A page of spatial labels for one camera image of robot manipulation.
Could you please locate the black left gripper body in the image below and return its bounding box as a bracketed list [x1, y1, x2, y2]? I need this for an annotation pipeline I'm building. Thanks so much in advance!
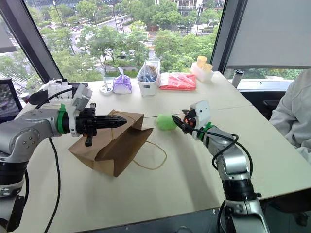
[75, 102, 98, 147]

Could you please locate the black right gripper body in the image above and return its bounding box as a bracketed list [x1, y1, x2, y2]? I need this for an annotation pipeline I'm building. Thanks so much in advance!
[182, 108, 198, 134]

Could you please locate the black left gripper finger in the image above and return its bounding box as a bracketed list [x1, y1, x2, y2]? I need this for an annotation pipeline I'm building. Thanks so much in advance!
[95, 121, 128, 130]
[95, 115, 128, 123]

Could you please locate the green plush toy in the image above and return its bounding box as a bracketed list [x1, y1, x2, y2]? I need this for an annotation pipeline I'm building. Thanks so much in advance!
[155, 113, 179, 132]

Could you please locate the brown paper bag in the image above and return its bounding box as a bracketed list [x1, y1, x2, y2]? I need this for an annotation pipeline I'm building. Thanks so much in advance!
[68, 109, 168, 178]

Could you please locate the red plastic bag pack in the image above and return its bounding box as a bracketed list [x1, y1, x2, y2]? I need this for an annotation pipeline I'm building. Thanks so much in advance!
[159, 72, 197, 92]

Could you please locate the purple plastic bag pack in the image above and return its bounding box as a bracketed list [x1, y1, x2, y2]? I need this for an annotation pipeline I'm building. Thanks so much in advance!
[112, 67, 133, 95]

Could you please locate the white stand with round base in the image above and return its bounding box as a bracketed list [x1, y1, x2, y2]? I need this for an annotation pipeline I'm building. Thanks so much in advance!
[99, 68, 114, 96]

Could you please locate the white plastic box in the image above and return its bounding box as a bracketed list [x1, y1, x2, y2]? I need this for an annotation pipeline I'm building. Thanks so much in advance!
[190, 62, 214, 83]

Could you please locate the white bin with plastic bags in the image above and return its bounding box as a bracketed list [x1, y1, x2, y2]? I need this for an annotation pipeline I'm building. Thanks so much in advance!
[136, 57, 161, 98]

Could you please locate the black oval object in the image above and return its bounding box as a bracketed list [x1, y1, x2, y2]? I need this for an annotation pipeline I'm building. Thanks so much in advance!
[28, 90, 53, 106]

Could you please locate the grey tumbler with black lid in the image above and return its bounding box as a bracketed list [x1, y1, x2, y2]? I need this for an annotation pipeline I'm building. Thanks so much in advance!
[231, 69, 245, 88]

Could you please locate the person in white hoodie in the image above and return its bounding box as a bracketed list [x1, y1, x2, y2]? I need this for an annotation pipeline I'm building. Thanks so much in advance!
[269, 68, 311, 166]

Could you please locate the white roller blind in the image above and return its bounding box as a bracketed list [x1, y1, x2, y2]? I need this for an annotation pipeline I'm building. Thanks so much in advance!
[225, 0, 311, 69]

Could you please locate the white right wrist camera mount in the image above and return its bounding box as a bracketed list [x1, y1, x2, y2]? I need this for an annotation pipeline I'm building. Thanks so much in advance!
[190, 100, 211, 131]

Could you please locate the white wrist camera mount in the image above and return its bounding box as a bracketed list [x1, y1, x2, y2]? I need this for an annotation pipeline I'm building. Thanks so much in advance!
[190, 100, 211, 131]
[67, 83, 93, 136]

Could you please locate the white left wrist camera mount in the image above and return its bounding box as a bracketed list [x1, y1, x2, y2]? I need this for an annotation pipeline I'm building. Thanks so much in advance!
[67, 83, 93, 136]

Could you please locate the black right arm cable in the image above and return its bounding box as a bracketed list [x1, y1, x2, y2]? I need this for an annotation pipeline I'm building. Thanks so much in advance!
[193, 128, 254, 178]

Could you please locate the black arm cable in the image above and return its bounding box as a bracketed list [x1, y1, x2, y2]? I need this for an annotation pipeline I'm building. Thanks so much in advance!
[35, 87, 78, 233]
[193, 128, 254, 178]

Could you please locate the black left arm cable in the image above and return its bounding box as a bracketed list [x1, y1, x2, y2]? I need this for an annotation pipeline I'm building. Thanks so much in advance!
[35, 87, 78, 233]

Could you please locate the dark window frame post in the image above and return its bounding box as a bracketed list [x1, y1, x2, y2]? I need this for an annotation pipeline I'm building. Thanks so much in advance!
[209, 0, 244, 73]
[0, 0, 63, 83]

